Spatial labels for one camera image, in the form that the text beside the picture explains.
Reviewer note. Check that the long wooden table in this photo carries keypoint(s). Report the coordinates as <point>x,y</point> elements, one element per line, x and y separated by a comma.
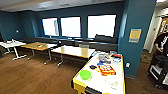
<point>38,46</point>

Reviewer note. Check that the black wheeled cart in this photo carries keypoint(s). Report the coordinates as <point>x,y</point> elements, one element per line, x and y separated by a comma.
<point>160,75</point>

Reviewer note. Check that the yellow edged white table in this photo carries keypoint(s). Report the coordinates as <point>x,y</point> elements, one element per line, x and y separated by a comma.
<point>98,83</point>

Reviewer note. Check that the colourful puzzle box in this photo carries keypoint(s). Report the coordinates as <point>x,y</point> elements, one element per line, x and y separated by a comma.
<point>104,58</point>

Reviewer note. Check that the dark bag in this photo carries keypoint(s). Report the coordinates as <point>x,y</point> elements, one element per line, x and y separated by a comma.
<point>103,37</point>

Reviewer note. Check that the small red item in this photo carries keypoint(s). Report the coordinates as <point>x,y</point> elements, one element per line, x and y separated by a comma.
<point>116,55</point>

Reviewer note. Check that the blue round disc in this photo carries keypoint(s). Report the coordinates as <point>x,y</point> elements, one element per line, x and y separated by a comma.
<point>100,64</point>

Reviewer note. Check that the yellow wall sign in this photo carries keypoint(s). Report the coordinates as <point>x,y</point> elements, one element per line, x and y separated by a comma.
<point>134,35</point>

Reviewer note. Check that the dark window bench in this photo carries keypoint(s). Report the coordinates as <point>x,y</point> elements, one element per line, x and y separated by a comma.
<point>66,41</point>

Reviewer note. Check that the white desk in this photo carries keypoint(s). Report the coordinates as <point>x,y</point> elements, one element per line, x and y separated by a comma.
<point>11,44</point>

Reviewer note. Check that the orange game box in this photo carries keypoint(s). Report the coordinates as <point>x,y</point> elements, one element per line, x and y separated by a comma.
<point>106,69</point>

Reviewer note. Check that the grey bench vent panel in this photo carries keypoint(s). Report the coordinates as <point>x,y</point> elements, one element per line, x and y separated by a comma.
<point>83,45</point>

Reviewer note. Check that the green bowl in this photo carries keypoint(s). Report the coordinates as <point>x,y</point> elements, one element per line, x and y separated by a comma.
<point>85,74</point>

